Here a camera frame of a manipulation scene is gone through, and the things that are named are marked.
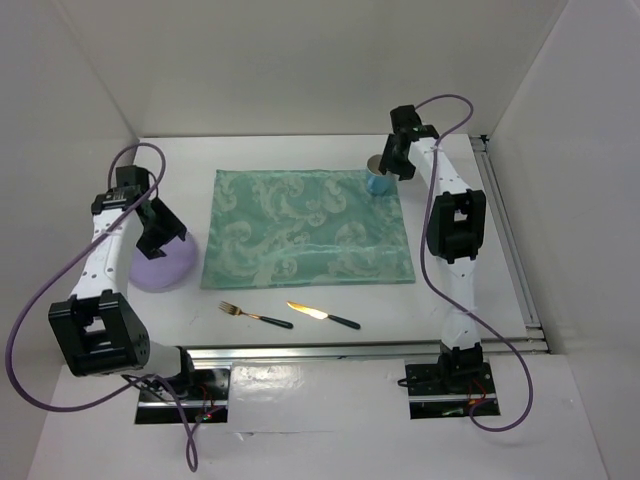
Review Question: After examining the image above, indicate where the lilac plastic plate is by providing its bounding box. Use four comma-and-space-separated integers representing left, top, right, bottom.
129, 233, 198, 292

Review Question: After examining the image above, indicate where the light blue mug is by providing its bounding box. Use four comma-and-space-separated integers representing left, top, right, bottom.
366, 154, 395, 196

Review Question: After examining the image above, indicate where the teal patterned cloth napkin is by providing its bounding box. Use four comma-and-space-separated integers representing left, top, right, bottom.
200, 170, 415, 290

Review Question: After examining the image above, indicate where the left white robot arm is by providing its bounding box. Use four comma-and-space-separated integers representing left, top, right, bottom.
48, 166, 198, 399

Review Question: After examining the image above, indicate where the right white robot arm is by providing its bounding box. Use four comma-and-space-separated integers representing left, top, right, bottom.
380, 105, 486, 392

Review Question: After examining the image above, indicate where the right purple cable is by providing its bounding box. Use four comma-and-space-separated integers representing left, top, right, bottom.
413, 93, 535, 434

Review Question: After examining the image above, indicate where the purple cable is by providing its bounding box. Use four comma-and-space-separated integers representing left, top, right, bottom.
4, 142, 201, 472
413, 93, 535, 434

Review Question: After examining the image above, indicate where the gold fork green handle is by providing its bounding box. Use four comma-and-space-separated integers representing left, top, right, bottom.
218, 301, 294, 330

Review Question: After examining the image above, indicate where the gold knife green handle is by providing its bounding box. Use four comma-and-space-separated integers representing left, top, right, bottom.
287, 301, 361, 330

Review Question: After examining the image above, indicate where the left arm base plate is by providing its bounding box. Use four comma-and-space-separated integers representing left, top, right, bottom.
134, 364, 231, 425

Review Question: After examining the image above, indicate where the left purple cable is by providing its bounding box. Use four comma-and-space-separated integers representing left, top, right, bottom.
4, 142, 201, 472

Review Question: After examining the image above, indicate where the front aluminium rail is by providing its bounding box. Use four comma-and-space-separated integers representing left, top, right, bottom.
77, 337, 551, 365

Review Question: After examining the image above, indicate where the aluminium rail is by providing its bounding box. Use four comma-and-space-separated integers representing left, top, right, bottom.
77, 337, 551, 365
469, 135, 546, 340

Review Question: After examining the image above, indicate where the right side aluminium rail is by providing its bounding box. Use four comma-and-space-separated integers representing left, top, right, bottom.
469, 135, 546, 340

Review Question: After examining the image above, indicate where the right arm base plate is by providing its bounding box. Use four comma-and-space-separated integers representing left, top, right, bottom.
397, 362, 500, 420

